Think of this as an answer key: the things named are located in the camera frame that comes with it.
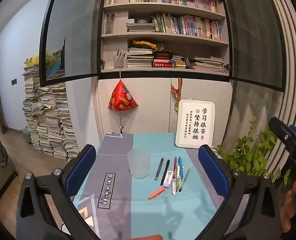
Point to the grey bookshelf cabinet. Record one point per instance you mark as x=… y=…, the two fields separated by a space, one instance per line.
x=148 y=100

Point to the dark wall switch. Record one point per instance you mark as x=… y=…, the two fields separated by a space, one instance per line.
x=14 y=82

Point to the stack of red books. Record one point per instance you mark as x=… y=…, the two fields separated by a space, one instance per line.
x=163 y=63

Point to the flat stack of books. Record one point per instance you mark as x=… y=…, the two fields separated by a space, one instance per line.
x=140 y=27

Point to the row of pastel books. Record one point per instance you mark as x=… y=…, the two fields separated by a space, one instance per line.
x=188 y=26

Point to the glass cabinet door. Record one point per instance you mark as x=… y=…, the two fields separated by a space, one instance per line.
x=70 y=30
x=252 y=35

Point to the white pen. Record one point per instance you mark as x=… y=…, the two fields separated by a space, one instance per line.
x=178 y=173

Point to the white and lilac correction tape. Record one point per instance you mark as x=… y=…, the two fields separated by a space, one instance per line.
x=168 y=180

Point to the yellow flower garland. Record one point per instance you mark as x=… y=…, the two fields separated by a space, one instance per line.
x=145 y=43

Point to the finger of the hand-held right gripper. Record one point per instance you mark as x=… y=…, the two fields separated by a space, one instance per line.
x=282 y=136

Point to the long row of books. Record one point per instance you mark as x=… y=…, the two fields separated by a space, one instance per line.
x=173 y=0

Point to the orange utility knife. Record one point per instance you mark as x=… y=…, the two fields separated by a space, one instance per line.
x=156 y=193

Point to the blue pen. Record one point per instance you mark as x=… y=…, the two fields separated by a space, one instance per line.
x=180 y=162

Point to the green pen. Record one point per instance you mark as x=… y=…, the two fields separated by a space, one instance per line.
x=181 y=181

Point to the teal and grey tablecloth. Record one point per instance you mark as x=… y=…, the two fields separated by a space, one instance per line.
x=143 y=205

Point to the white pen holder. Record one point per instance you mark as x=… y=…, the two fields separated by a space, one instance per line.
x=118 y=61

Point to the stack of magazines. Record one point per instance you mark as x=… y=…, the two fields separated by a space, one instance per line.
x=139 y=58

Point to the clear glass jar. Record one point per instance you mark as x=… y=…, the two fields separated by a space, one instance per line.
x=109 y=25

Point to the framed calligraphy sign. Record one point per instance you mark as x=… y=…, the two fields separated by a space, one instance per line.
x=195 y=122

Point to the red hanging ornament with tassel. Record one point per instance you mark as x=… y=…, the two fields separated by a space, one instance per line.
x=121 y=97

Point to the red pen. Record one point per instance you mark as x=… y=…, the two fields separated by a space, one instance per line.
x=175 y=165

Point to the medal with striped ribbon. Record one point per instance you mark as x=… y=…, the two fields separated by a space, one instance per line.
x=176 y=92

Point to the translucent plastic cup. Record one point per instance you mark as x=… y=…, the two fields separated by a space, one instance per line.
x=139 y=165

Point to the tall pile of papers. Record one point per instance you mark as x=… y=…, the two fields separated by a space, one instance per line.
x=50 y=120

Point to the person's right hand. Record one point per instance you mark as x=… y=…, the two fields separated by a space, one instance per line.
x=291 y=205

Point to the grey and black pen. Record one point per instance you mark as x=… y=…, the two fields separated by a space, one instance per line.
x=159 y=168

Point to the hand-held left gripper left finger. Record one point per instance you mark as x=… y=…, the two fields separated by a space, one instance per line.
x=80 y=170

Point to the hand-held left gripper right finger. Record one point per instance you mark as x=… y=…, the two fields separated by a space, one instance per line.
x=210 y=172

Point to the yellow plush toy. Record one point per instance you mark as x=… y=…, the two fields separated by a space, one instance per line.
x=32 y=60

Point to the stack of loose papers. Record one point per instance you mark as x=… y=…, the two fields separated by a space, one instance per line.
x=208 y=63

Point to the green leafy plant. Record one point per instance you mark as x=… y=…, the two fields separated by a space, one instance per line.
x=247 y=155

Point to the thin grey pen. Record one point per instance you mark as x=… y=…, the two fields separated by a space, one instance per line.
x=185 y=178

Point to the white eraser stick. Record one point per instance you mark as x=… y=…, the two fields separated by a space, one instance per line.
x=174 y=188

